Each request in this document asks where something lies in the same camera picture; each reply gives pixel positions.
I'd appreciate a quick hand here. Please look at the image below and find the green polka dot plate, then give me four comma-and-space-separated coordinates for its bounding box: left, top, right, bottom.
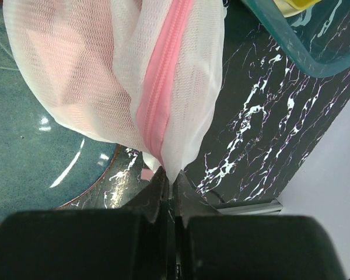
286, 0, 321, 10

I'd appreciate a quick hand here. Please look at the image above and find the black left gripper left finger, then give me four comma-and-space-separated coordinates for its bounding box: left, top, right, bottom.
0, 169, 167, 279

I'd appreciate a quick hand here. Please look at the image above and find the teal ceramic plate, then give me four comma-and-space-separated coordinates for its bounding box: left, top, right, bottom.
0, 5, 116, 223

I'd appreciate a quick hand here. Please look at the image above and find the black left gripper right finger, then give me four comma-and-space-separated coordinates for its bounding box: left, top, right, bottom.
174, 173, 345, 279

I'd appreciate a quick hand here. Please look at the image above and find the teal plastic tray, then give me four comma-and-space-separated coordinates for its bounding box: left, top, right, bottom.
243, 1, 350, 78

